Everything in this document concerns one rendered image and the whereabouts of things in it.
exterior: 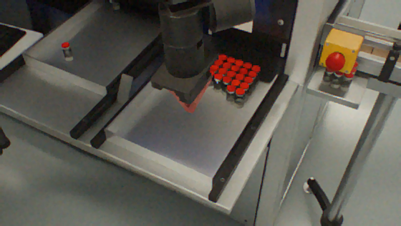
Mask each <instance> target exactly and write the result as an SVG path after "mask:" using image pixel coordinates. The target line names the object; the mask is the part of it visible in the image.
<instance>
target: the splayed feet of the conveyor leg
mask: <svg viewBox="0 0 401 226"><path fill-rule="evenodd" d="M303 190H304V191H305V192H306V193H308V194H314V196H315V197H316V198H317V200H318V202H319V204H320V206H321V208H322V213H323V214H322V216H321V219H320V223H321V226H341V225H342V223H343V220H344V219H343V216H342V215H341V217H340V219H339V221H338V222H330V221H329V220H328V219H327V216H326V214H327V211H328V209H329V206H330V202H329V200H328V199H327V196H326V195H325V194H324V192H323V190H322V189H321V187H320V186H319V184H318V182H317V181H316V179H315V178H313V177H312V178H309V179H308V180H307V182H305V183H304V184H303Z"/></svg>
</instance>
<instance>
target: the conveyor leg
mask: <svg viewBox="0 0 401 226"><path fill-rule="evenodd" d="M398 99H399V98H398V97H394V96H391V95H388V94H385V93H382V92H379V94H378V96H377V98H376V100H375V103H374V105H373V108H372V110H371V112H370V114H369V117H368V119H367V121H366V123H365V125H364V128H363V130H362V133H361V135H360V137H359V139H358V142H357V144H356V147H355V148H354V151H353V153H352V157H351V159H350V161H349V164H348V166H347V168H346V171H345V173H344V175H343V177H342V180H341V182H340V183H339V186H338V188H337V191H336V193H335V196H334V198H333V200H332V202H331V204H330V206H329V209H328V211H327V214H326V216H327V219H328V220H329V221H330V222H338V221H339V219H340V217H341V215H342V213H343V211H344V208H345V207H346V205H347V203H348V202H349V199H350V197H351V195H352V193H353V191H354V189H355V187H356V185H357V181H358V179H359V177H360V175H361V173H362V171H363V169H364V167H365V165H366V163H367V161H368V159H369V156H370V155H371V153H372V150H373V149H374V148H375V145H376V143H377V141H378V139H379V138H380V135H381V133H382V130H383V129H384V127H385V125H386V123H387V121H388V119H389V118H390V115H391V113H392V110H393V109H394V107H395V105H396V103H397V100H398Z"/></svg>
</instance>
